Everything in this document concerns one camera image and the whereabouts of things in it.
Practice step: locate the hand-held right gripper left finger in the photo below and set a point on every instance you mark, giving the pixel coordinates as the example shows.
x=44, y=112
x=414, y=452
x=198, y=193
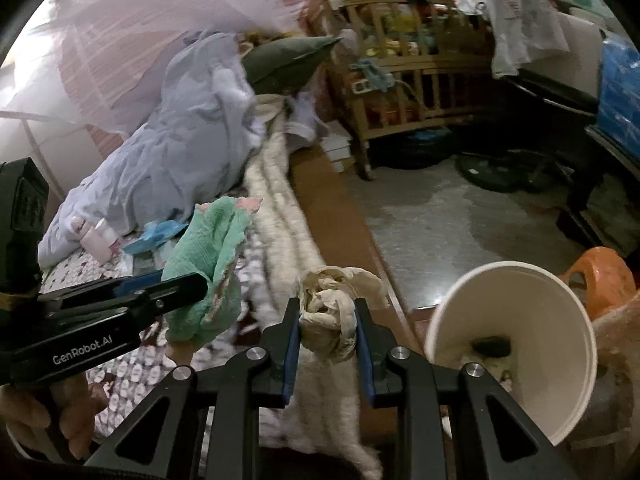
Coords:
x=292, y=355

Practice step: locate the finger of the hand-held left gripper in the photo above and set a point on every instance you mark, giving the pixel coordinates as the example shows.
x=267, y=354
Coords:
x=175, y=292
x=140, y=281

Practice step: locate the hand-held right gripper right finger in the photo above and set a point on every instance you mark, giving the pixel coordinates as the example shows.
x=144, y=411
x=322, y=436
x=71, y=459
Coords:
x=361, y=355

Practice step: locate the cream tissue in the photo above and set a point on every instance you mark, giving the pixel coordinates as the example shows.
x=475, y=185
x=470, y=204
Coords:
x=325, y=320

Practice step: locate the blue plastic packet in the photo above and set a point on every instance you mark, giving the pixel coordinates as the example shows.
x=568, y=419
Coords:
x=160, y=232

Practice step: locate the green cloth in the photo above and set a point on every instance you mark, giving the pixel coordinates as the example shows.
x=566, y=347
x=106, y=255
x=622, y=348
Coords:
x=210, y=250

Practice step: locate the white trash bin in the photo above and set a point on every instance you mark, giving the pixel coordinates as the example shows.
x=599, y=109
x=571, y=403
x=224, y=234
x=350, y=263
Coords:
x=500, y=300

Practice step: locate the person's left hand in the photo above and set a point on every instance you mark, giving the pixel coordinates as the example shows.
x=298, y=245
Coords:
x=30, y=415

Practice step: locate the white bottle pink label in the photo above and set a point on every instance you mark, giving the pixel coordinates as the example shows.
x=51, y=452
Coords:
x=107, y=230

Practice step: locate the printed bed sheet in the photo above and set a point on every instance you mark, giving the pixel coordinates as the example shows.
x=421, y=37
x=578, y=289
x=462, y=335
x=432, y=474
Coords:
x=140, y=365

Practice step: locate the cream fluffy blanket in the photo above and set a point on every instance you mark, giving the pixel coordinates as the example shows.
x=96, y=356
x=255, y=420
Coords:
x=280, y=210

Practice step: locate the lavender blanket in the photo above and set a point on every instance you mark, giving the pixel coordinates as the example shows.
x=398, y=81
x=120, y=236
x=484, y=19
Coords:
x=175, y=150

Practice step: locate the white flat box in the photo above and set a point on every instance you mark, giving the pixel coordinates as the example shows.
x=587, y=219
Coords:
x=340, y=152

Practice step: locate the white garment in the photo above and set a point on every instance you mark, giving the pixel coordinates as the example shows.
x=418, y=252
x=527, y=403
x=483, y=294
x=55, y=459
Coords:
x=302, y=117

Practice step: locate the mosquito net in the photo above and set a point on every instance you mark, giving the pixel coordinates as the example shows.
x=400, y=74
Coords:
x=100, y=60

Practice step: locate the black fan base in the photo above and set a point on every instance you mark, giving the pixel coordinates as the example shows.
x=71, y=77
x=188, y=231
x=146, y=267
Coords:
x=500, y=175

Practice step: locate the orange plastic stool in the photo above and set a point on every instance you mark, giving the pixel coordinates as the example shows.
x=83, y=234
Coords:
x=600, y=270

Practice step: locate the green pillow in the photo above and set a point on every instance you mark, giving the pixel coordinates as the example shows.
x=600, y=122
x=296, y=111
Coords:
x=285, y=62

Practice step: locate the peach textured towel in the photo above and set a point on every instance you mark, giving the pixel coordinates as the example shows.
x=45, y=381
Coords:
x=617, y=360

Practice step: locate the blue cloth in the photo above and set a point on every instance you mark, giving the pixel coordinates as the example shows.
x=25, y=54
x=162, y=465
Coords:
x=372, y=75

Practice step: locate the wooden crib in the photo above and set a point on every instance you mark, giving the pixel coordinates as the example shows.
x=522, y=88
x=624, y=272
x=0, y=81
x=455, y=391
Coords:
x=400, y=67

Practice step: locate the black table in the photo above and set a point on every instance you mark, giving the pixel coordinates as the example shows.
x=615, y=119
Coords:
x=595, y=175

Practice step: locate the black round stool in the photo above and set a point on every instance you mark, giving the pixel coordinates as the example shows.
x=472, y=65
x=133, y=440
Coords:
x=550, y=92

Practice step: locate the white storage box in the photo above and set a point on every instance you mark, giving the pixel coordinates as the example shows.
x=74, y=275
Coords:
x=575, y=55

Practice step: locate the blue tissue pack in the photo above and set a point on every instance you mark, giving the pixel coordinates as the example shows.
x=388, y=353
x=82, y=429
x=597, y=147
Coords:
x=620, y=90

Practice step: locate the white plastic bag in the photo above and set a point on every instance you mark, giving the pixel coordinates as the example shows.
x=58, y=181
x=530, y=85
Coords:
x=520, y=20

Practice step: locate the wooden bed frame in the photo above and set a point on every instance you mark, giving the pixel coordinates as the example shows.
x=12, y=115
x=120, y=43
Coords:
x=340, y=220

